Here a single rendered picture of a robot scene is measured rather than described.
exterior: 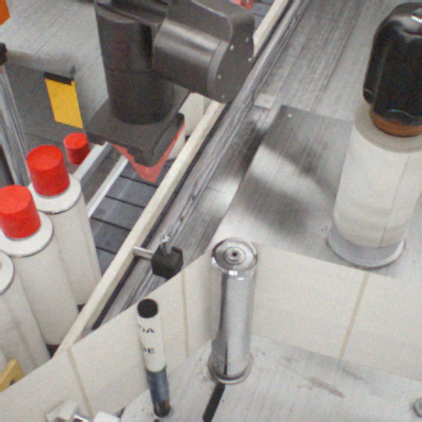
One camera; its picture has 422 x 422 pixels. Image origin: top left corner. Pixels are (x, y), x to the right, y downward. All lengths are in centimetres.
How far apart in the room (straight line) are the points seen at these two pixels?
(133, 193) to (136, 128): 26
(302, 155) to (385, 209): 22
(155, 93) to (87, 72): 56
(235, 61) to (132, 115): 12
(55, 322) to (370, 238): 35
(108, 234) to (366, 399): 35
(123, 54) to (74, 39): 66
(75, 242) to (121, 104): 15
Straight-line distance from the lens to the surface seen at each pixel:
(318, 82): 107
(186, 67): 48
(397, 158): 63
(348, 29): 120
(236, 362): 63
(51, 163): 57
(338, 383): 67
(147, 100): 55
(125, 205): 80
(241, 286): 52
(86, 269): 67
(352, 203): 69
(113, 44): 52
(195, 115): 86
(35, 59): 60
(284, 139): 88
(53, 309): 64
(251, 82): 98
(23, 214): 55
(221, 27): 47
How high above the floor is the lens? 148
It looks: 49 degrees down
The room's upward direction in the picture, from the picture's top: straight up
